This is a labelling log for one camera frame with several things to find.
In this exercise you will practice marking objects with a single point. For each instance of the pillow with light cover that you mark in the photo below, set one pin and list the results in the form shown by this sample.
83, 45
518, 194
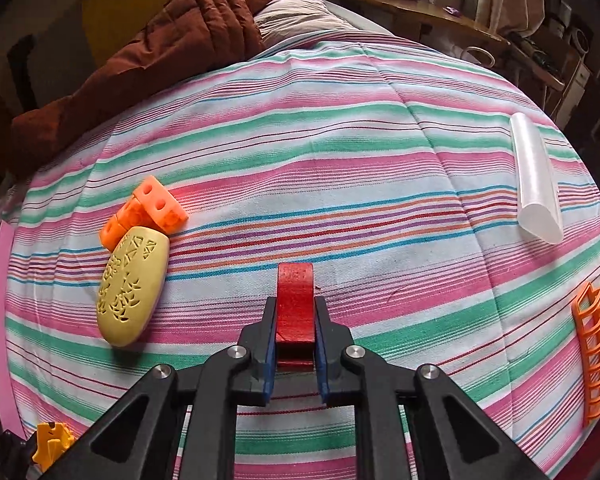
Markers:
284, 19

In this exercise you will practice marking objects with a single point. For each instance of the white translucent tube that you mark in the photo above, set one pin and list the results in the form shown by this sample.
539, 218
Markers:
538, 211

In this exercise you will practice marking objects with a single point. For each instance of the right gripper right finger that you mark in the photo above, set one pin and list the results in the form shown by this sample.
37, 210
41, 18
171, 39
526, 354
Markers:
334, 382

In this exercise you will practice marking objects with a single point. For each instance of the dark red plastic clip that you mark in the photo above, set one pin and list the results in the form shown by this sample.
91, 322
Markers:
295, 332

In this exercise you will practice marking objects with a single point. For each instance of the yellow perforated oval shell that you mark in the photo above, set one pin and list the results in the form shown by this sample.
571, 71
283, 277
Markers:
131, 285

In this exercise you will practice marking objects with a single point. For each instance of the orange cube block piece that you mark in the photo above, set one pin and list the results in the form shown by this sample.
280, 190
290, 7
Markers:
152, 206

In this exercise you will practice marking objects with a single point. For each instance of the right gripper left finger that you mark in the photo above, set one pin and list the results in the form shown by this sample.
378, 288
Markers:
255, 382

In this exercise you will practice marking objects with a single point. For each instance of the wooden side desk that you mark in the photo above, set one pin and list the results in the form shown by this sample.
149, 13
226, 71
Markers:
404, 11

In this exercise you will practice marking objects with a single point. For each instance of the orange-yellow plastic bracket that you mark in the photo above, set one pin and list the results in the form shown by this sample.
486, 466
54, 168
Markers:
52, 440

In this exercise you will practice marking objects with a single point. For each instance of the rust brown quilted blanket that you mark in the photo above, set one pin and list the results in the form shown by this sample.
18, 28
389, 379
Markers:
185, 38

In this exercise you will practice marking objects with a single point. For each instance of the orange lattice plastic piece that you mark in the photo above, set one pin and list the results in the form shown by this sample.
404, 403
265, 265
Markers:
585, 310

